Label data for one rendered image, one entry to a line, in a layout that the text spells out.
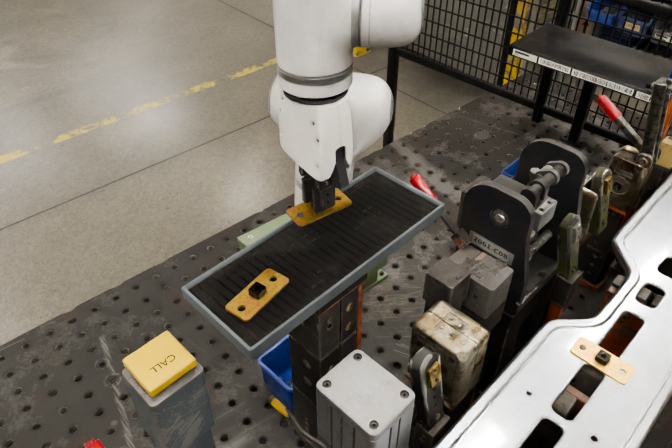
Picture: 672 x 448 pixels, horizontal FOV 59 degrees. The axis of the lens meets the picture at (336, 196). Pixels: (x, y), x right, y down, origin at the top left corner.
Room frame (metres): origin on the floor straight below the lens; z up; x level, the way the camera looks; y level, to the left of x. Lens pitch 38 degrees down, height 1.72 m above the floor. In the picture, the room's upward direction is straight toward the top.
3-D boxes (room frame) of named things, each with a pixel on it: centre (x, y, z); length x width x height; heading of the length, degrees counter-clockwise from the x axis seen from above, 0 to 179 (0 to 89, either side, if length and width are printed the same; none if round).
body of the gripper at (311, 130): (0.60, 0.02, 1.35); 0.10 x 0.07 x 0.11; 34
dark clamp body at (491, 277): (0.64, -0.22, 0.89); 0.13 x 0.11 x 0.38; 45
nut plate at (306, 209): (0.61, 0.02, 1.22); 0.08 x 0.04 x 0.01; 125
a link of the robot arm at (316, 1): (0.60, 0.02, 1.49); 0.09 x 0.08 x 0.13; 85
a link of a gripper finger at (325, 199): (0.58, 0.01, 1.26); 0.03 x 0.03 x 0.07; 34
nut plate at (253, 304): (0.50, 0.10, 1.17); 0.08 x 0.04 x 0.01; 145
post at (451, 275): (0.60, -0.16, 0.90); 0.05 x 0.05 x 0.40; 45
